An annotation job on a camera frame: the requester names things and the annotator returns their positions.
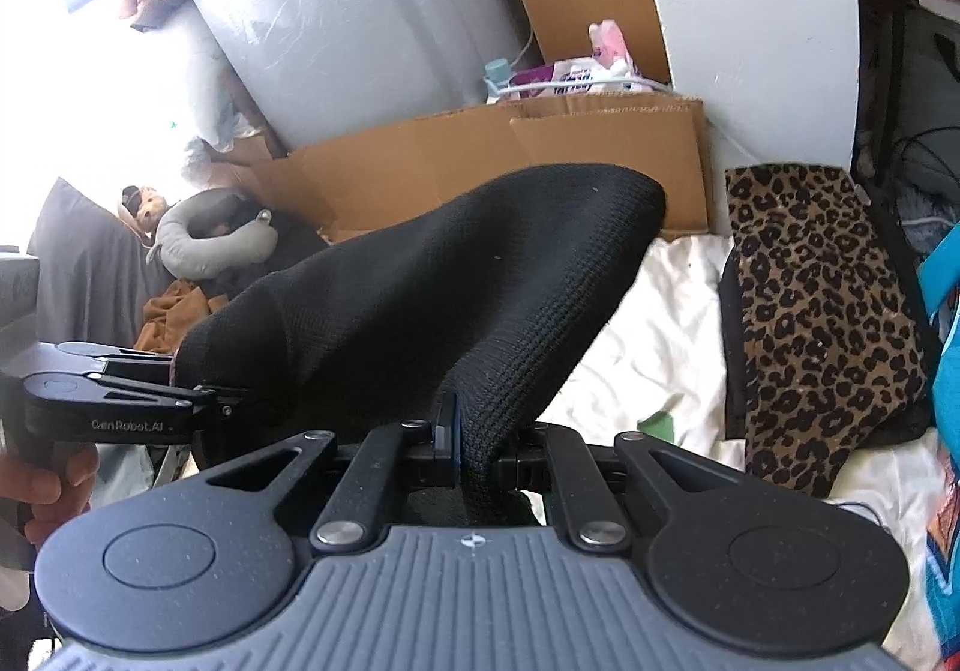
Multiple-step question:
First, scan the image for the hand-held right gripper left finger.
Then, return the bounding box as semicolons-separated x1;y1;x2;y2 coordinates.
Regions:
206;392;462;556

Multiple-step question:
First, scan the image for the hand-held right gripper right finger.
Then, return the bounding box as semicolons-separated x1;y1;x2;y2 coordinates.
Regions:
491;425;740;553

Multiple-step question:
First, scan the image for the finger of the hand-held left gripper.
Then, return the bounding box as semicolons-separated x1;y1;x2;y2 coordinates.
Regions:
187;386;253;429
94;353;176;379

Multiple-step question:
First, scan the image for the black knit garment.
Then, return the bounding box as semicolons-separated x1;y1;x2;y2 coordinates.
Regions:
172;162;668;529

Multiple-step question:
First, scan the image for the person's left hand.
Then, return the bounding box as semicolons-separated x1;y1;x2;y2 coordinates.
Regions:
0;446;103;552

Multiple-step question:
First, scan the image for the brown garment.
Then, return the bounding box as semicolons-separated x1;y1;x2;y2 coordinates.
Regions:
135;277;230;354

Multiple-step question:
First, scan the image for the dark grey pillow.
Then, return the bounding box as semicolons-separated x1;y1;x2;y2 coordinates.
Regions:
26;176;178;350

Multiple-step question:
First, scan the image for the grey neck pillow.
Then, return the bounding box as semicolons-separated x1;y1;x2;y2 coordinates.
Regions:
146;187;279;283

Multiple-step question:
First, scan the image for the brown plush toy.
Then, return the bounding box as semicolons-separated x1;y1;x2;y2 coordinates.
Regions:
120;185;170;231

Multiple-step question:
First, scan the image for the black cloth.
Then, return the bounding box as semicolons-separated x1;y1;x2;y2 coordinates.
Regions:
217;194;331;301

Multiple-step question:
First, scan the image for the white bear-print bedsheet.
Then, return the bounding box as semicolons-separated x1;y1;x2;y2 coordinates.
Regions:
540;232;953;671

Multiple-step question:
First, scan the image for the flattened cardboard box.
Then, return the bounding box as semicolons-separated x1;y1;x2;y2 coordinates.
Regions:
202;97;710;246

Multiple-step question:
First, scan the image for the leopard print cloth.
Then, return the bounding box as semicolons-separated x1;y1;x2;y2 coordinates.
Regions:
718;164;935;501

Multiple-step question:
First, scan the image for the teal-capped bottle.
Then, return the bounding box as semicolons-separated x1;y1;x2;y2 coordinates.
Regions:
484;57;512;106

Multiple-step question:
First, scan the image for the purple white tissue pack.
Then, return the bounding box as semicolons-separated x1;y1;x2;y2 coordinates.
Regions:
510;59;647;99

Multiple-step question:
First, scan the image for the plastic-wrapped grey mattress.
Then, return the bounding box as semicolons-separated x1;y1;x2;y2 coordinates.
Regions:
161;0;542;151

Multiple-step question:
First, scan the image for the pink plush item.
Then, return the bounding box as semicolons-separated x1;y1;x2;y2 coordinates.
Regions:
589;20;639;76

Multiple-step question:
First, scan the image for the turquoise printed garment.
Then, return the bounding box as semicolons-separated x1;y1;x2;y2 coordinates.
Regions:
919;243;960;651

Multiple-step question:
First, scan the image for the black metal desk frame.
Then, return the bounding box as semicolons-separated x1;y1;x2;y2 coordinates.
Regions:
851;0;960;193

